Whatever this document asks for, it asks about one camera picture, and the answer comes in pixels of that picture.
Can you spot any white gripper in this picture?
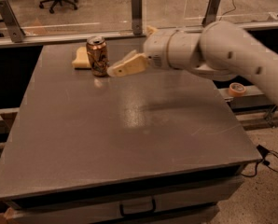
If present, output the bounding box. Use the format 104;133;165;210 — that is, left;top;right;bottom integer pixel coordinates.
107;25;173;77

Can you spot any orange soda can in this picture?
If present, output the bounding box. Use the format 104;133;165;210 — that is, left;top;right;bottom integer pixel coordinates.
86;35;109;77

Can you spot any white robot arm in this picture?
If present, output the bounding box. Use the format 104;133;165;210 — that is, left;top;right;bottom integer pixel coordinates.
107;21;278;105

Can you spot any yellow sponge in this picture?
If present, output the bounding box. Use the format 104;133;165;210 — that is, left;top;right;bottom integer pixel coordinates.
72;47;91;69

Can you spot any orange tape roll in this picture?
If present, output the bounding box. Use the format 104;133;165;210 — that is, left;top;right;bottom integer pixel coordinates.
228;82;246;97

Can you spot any glass barrier panel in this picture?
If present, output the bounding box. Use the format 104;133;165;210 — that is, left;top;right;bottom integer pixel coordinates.
7;0;278;35

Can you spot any grey table drawer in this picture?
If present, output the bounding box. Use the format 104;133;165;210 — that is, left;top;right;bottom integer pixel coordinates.
5;175;243;224

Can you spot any middle metal bracket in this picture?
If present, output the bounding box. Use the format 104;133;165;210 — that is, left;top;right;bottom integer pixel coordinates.
131;0;143;35

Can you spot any metal bracket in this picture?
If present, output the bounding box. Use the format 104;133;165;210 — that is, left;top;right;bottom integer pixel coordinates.
202;0;221;27
131;0;143;35
0;0;25;43

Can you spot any right metal bracket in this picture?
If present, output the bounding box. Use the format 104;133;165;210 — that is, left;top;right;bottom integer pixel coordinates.
202;0;221;27

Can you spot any left metal bracket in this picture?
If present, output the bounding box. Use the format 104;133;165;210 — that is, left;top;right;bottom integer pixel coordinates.
0;0;25;43

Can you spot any black floor cable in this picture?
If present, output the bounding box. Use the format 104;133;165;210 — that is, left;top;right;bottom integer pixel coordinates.
240;145;278;178

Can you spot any black drawer handle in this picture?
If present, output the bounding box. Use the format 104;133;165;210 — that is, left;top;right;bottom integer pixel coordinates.
119;198;157;218

